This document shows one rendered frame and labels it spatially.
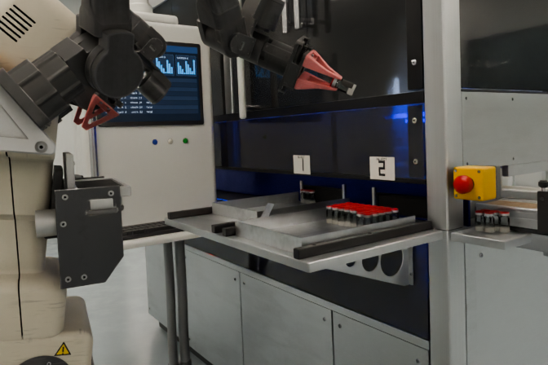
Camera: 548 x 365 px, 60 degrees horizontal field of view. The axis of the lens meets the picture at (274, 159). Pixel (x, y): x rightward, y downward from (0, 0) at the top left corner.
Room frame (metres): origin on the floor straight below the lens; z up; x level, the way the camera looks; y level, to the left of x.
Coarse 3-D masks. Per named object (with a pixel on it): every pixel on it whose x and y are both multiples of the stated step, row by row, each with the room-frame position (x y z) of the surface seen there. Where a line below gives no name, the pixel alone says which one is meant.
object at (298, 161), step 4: (296, 156) 1.54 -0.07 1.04; (300, 156) 1.53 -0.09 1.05; (304, 156) 1.51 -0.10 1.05; (308, 156) 1.49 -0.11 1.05; (296, 160) 1.54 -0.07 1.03; (300, 160) 1.53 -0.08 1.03; (304, 160) 1.51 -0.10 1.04; (308, 160) 1.49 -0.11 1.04; (296, 164) 1.54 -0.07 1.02; (300, 164) 1.53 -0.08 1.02; (304, 164) 1.51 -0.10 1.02; (308, 164) 1.49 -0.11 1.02; (296, 168) 1.55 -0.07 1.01; (300, 168) 1.53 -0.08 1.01; (304, 168) 1.51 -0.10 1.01; (308, 168) 1.49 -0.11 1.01; (296, 172) 1.55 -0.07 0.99; (300, 172) 1.53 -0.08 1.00; (304, 172) 1.51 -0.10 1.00; (308, 172) 1.49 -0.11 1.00
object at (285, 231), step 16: (320, 208) 1.29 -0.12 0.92; (240, 224) 1.12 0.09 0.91; (256, 224) 1.17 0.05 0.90; (272, 224) 1.20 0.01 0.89; (288, 224) 1.22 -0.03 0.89; (304, 224) 1.23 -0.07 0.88; (320, 224) 1.23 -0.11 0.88; (368, 224) 1.03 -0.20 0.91; (384, 224) 1.06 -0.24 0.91; (400, 224) 1.09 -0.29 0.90; (256, 240) 1.06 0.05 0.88; (272, 240) 1.01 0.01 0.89; (288, 240) 0.96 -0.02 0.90; (304, 240) 0.93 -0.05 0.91; (320, 240) 0.95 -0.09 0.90
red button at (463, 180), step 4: (460, 176) 1.02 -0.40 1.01; (464, 176) 1.02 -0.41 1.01; (468, 176) 1.02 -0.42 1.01; (456, 180) 1.03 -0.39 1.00; (460, 180) 1.02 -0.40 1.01; (464, 180) 1.01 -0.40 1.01; (468, 180) 1.01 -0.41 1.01; (456, 184) 1.03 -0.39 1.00; (460, 184) 1.02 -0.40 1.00; (464, 184) 1.01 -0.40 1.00; (468, 184) 1.01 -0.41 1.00; (472, 184) 1.01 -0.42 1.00; (456, 188) 1.03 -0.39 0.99; (460, 188) 1.02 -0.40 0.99; (464, 188) 1.01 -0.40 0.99; (468, 188) 1.01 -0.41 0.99; (460, 192) 1.02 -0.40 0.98; (464, 192) 1.01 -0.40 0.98; (468, 192) 1.02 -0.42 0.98
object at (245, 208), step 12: (216, 204) 1.46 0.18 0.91; (228, 204) 1.51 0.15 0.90; (240, 204) 1.54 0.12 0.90; (252, 204) 1.56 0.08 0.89; (264, 204) 1.59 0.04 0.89; (276, 204) 1.60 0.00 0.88; (288, 204) 1.59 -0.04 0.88; (300, 204) 1.58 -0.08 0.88; (312, 204) 1.38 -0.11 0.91; (324, 204) 1.40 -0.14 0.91; (228, 216) 1.40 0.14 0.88; (240, 216) 1.34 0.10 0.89; (252, 216) 1.29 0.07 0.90
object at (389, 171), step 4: (372, 156) 1.27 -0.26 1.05; (376, 156) 1.26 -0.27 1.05; (372, 160) 1.27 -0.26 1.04; (376, 160) 1.26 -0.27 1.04; (380, 160) 1.25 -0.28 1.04; (384, 160) 1.24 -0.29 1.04; (388, 160) 1.22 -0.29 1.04; (392, 160) 1.21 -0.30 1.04; (372, 164) 1.27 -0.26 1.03; (376, 164) 1.26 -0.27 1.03; (380, 164) 1.25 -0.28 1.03; (388, 164) 1.22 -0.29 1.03; (392, 164) 1.21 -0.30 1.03; (372, 168) 1.27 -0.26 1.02; (376, 168) 1.26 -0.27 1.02; (388, 168) 1.23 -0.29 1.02; (392, 168) 1.21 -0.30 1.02; (372, 172) 1.27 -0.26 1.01; (376, 172) 1.26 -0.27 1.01; (384, 172) 1.24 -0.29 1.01; (388, 172) 1.23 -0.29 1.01; (392, 172) 1.21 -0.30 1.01; (372, 176) 1.27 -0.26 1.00; (376, 176) 1.26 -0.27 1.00; (380, 176) 1.25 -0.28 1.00; (384, 176) 1.24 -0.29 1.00; (388, 176) 1.23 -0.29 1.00; (392, 176) 1.21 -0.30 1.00; (392, 180) 1.22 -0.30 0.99
